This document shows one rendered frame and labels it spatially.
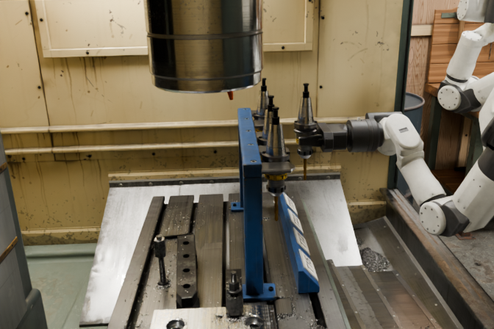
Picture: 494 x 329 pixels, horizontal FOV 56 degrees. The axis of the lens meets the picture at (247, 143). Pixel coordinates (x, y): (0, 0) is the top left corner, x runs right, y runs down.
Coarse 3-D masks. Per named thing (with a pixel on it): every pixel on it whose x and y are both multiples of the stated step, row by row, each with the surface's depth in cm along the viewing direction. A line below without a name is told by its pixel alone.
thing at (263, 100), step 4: (260, 92) 131; (264, 92) 130; (260, 96) 131; (264, 96) 130; (260, 100) 131; (264, 100) 131; (268, 100) 131; (260, 104) 131; (264, 104) 131; (260, 108) 131; (264, 108) 131; (260, 112) 132; (264, 112) 131
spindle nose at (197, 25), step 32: (160, 0) 57; (192, 0) 55; (224, 0) 56; (256, 0) 59; (160, 32) 58; (192, 32) 56; (224, 32) 57; (256, 32) 61; (160, 64) 60; (192, 64) 58; (224, 64) 58; (256, 64) 62
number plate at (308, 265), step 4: (300, 252) 113; (304, 256) 114; (304, 260) 111; (308, 260) 114; (304, 264) 109; (308, 264) 111; (312, 264) 114; (304, 268) 108; (308, 268) 109; (312, 268) 112; (312, 272) 109; (312, 276) 108; (316, 276) 110; (316, 280) 109
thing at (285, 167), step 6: (264, 162) 99; (270, 162) 99; (276, 162) 99; (282, 162) 99; (288, 162) 99; (264, 168) 96; (270, 168) 96; (276, 168) 96; (282, 168) 96; (288, 168) 96; (294, 168) 97
